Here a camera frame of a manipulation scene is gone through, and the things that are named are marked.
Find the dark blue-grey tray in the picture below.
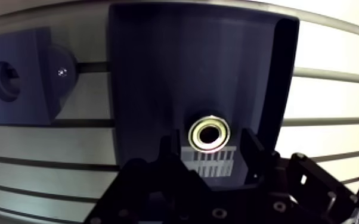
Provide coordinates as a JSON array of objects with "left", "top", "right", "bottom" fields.
[{"left": 107, "top": 2, "right": 300, "bottom": 190}]

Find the dark blue-grey housing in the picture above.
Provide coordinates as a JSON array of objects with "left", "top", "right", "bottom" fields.
[{"left": 0, "top": 27, "right": 79, "bottom": 126}]

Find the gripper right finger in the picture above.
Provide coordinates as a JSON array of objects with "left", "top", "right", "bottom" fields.
[{"left": 241, "top": 128, "right": 359, "bottom": 224}]

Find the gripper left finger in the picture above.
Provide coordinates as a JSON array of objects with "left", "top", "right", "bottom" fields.
[{"left": 83, "top": 129, "right": 213, "bottom": 224}]

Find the steel bearing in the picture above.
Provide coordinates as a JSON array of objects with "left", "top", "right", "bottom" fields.
[{"left": 187, "top": 115, "right": 231, "bottom": 154}]

